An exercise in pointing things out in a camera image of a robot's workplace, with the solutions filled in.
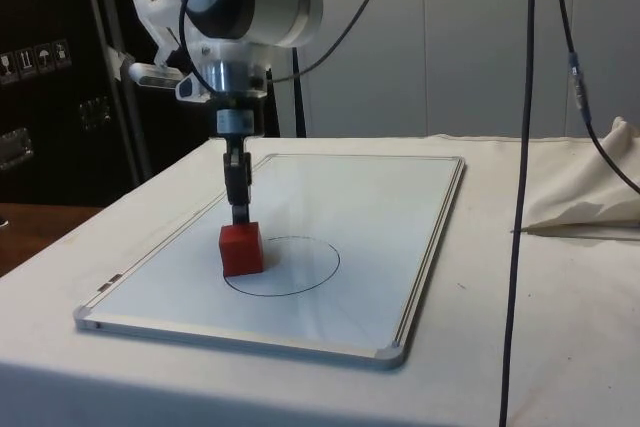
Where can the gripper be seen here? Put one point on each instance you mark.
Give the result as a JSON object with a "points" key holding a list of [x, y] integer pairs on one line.
{"points": [[240, 122]]}

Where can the red cube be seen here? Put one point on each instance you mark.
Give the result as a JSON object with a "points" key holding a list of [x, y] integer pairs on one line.
{"points": [[242, 252]]}

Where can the whiteboard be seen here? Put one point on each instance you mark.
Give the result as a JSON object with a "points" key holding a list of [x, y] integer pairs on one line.
{"points": [[350, 227]]}

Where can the pale lockers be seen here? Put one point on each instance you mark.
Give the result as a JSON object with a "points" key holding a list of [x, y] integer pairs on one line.
{"points": [[450, 47]]}

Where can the black cabinet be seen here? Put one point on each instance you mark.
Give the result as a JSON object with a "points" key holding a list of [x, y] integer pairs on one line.
{"points": [[50, 7]]}

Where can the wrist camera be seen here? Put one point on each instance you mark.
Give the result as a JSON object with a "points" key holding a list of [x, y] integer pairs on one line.
{"points": [[150, 78]]}

